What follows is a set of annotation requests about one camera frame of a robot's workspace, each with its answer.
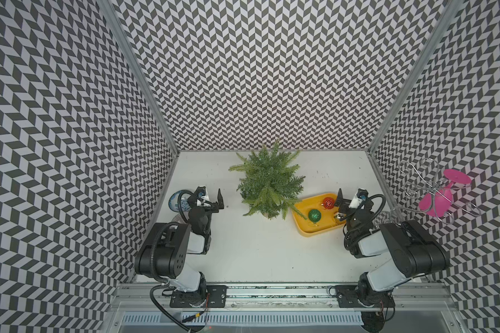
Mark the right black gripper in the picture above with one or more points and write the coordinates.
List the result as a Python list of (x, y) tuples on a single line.
[(344, 202)]

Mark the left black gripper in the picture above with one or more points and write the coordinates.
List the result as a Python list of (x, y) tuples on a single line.
[(215, 206)]

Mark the red faceted ball ornament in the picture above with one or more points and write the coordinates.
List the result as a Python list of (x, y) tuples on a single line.
[(328, 203)]

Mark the green glitter ball ornament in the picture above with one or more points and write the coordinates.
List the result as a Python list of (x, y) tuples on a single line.
[(315, 215)]

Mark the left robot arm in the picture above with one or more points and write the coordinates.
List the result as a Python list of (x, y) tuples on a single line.
[(162, 256)]

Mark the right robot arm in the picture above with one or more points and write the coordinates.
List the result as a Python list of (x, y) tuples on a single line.
[(413, 251)]

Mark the small green christmas tree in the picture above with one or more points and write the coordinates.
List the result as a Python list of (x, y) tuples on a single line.
[(270, 185)]

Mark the yellow plastic tray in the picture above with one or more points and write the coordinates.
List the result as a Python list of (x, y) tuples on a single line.
[(305, 227)]

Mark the clear glass cup left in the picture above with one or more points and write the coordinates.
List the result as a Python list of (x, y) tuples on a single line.
[(180, 219)]

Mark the clear glass right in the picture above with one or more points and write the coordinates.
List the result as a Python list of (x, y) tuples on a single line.
[(385, 217)]

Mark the pink wine glass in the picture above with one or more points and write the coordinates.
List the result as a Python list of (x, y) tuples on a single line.
[(440, 197)]

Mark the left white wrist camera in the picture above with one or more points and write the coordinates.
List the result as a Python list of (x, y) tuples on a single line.
[(203, 197)]

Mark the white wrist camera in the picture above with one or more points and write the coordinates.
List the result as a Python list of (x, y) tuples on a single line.
[(360, 197), (203, 197)]

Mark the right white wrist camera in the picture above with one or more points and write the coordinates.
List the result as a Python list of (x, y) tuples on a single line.
[(360, 197)]

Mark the silver wire rack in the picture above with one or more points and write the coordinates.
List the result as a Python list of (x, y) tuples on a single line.
[(428, 175)]

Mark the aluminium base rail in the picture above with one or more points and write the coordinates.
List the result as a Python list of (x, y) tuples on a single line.
[(434, 297)]

